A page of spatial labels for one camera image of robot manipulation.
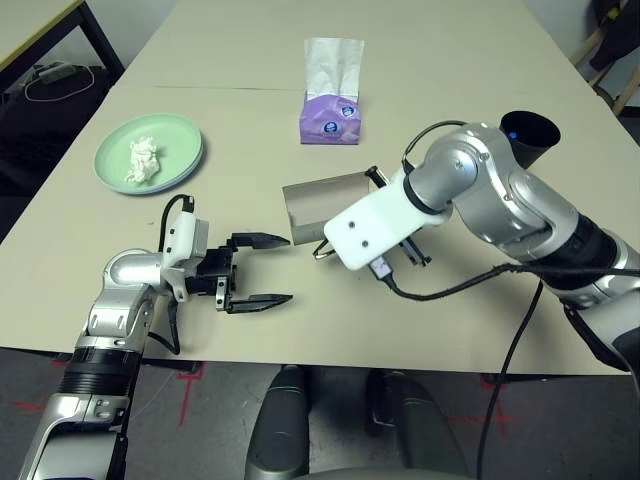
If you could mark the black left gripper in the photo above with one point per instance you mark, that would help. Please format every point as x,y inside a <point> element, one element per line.
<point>215,275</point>

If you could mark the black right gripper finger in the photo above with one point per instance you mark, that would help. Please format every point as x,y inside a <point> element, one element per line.
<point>378,180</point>
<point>416,254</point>

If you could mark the grey glasses case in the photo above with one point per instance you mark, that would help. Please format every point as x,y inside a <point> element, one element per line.
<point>320,200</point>

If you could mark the green plate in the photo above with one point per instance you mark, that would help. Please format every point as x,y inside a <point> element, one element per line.
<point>170,145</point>

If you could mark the white tissue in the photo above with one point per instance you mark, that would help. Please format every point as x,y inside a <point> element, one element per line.
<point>142,162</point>

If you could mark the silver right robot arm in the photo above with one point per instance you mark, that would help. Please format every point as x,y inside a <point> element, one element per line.
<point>500,190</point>

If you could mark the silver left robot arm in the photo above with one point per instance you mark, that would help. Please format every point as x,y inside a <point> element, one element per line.
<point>115,310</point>

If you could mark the purple tissue pack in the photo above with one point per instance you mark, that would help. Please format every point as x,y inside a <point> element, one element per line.
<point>325,125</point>

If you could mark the grey robot left leg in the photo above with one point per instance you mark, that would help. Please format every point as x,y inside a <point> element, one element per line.
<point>280,425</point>

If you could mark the grey robot leg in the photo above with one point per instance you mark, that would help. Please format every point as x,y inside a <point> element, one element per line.
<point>280,425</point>
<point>415,425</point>

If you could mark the black cup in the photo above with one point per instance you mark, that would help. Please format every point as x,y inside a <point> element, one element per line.
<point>537,150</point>

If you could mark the grey robot right leg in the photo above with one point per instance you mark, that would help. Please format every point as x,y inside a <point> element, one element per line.
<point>415,425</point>

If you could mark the wooden stool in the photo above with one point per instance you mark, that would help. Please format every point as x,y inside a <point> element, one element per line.
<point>629,90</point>

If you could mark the dark jacket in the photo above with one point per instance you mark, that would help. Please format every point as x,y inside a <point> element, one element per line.
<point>615,45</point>

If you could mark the grey power strip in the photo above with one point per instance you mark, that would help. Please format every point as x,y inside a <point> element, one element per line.
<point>55,72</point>

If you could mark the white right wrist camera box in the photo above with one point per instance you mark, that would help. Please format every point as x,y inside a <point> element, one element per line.
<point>370,225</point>

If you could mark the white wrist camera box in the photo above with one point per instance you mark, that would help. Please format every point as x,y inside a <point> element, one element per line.
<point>370,225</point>
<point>182,240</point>

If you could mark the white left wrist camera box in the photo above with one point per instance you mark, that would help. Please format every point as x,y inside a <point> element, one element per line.
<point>182,240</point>

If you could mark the side desk with black frame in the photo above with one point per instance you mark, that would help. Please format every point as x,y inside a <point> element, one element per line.
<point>30,30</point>

